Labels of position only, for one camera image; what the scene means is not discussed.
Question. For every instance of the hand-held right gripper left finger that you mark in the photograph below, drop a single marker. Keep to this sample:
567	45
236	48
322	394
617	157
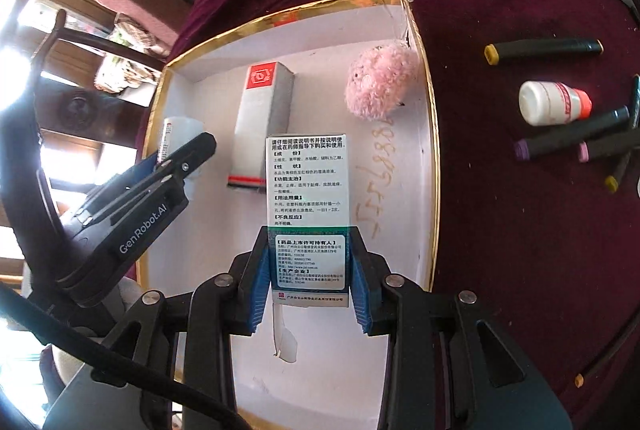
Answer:
257	282

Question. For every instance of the small white plastic bottle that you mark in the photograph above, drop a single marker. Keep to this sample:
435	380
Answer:
177	132

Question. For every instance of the dark stick orange tip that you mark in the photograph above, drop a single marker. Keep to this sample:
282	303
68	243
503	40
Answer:
607	352

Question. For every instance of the beige woven item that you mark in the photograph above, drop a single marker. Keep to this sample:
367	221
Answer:
125	60

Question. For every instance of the black marker purple cap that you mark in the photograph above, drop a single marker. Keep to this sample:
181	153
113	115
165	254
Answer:
570	135

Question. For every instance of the thin black marker yellow cap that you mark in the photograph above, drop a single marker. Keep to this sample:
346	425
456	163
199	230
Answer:
619	170

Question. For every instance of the maroon tablecloth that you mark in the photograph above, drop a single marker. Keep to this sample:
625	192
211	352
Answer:
500	235

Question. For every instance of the gold-rimmed white cardboard box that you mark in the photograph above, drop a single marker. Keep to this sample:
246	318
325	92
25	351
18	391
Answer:
325	110

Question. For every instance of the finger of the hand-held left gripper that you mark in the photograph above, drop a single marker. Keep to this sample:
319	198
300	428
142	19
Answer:
192	155
147	167

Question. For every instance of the pink plush ball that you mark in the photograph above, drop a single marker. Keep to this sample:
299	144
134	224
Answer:
382	82

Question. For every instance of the black marker pink cap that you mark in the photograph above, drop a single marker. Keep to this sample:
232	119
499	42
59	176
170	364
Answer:
610	145

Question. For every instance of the grey red-ended carton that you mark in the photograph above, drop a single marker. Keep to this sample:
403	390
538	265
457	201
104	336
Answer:
262	125

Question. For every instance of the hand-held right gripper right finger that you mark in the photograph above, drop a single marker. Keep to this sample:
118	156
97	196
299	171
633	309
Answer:
361	285

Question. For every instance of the white green medicine box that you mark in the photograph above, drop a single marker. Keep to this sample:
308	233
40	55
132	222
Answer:
306	220

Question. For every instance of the dark teal pen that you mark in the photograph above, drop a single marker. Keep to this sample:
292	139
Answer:
635	102

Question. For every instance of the white bottle orange cap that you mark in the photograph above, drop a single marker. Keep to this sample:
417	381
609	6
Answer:
550	102

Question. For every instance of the pink cushion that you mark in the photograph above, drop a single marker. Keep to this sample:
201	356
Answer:
135	15

